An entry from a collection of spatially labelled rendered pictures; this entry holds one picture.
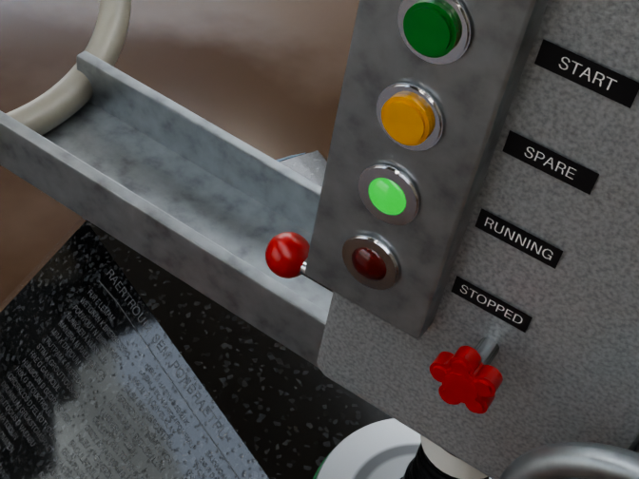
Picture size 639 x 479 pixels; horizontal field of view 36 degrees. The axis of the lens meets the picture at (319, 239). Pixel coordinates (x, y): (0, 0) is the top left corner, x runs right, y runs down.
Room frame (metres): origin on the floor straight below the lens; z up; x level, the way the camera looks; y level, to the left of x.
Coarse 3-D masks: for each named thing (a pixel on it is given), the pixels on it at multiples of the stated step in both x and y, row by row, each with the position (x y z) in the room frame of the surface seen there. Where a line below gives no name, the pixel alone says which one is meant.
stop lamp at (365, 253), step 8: (360, 248) 0.38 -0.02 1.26; (368, 248) 0.38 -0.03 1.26; (352, 256) 0.38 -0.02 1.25; (360, 256) 0.38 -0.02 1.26; (368, 256) 0.37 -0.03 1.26; (376, 256) 0.37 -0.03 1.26; (360, 264) 0.37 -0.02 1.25; (368, 264) 0.37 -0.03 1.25; (376, 264) 0.37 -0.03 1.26; (384, 264) 0.37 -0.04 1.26; (360, 272) 0.37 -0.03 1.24; (368, 272) 0.37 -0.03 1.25; (376, 272) 0.37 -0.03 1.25; (384, 272) 0.37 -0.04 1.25; (376, 280) 0.37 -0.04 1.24
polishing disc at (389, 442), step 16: (368, 432) 0.54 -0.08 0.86; (384, 432) 0.54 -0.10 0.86; (400, 432) 0.55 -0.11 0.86; (416, 432) 0.55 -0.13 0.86; (336, 448) 0.52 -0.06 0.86; (352, 448) 0.52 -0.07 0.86; (368, 448) 0.52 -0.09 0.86; (384, 448) 0.53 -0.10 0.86; (400, 448) 0.53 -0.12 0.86; (416, 448) 0.54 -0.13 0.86; (336, 464) 0.50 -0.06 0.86; (352, 464) 0.50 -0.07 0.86; (368, 464) 0.51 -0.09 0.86; (384, 464) 0.51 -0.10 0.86; (400, 464) 0.51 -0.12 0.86
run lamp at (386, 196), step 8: (376, 184) 0.38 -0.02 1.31; (384, 184) 0.38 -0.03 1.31; (392, 184) 0.38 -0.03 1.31; (376, 192) 0.38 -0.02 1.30; (384, 192) 0.37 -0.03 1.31; (392, 192) 0.37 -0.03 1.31; (400, 192) 0.37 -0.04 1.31; (376, 200) 0.37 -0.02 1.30; (384, 200) 0.37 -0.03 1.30; (392, 200) 0.37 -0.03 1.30; (400, 200) 0.37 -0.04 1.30; (384, 208) 0.37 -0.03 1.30; (392, 208) 0.37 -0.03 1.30; (400, 208) 0.37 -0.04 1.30
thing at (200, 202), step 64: (0, 128) 0.59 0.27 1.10; (64, 128) 0.65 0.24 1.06; (128, 128) 0.67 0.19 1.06; (192, 128) 0.64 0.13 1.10; (64, 192) 0.56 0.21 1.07; (128, 192) 0.54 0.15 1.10; (192, 192) 0.61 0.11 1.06; (256, 192) 0.61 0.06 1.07; (192, 256) 0.51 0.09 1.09; (256, 256) 0.55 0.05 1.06; (256, 320) 0.48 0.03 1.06; (320, 320) 0.46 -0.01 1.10
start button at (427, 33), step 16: (432, 0) 0.38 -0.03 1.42; (416, 16) 0.37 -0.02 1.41; (432, 16) 0.37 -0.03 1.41; (448, 16) 0.37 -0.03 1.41; (416, 32) 0.37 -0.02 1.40; (432, 32) 0.37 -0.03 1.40; (448, 32) 0.37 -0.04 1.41; (416, 48) 0.37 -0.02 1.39; (432, 48) 0.37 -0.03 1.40; (448, 48) 0.37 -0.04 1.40
